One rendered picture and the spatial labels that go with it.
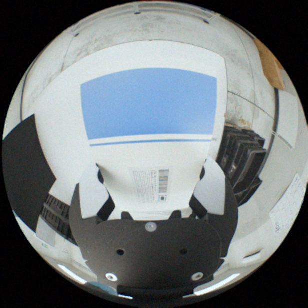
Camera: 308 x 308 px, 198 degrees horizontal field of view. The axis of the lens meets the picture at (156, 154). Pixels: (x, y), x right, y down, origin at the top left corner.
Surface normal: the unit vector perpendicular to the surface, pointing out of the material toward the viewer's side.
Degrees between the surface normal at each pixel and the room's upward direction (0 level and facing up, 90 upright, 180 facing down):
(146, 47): 0
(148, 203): 0
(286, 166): 90
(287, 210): 90
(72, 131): 0
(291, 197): 90
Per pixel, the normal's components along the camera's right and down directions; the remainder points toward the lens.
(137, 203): 0.04, 0.53
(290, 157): -1.00, 0.04
